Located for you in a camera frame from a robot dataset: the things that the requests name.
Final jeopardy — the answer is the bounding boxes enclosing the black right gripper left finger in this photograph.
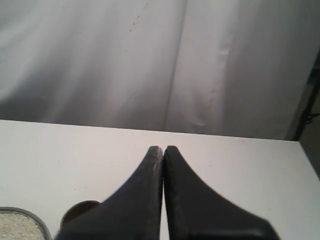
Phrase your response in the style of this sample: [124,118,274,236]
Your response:
[56,146,163,240]

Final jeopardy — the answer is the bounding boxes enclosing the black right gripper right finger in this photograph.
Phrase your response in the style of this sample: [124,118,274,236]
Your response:
[163,146,280,240]

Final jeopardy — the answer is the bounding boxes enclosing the brown wooden cup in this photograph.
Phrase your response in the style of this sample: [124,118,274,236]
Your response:
[60,200,100,229]

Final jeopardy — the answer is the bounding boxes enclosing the rice heap on plate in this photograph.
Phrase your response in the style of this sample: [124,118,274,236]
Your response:
[0,213,45,240]

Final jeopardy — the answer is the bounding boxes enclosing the large steel plate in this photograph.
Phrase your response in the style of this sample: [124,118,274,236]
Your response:
[0,206,52,240]

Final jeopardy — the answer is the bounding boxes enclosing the white backdrop curtain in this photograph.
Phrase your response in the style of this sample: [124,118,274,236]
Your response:
[0,0,320,140]

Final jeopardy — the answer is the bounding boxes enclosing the dark stand pole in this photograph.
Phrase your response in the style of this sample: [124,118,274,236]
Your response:
[292,51,320,141]

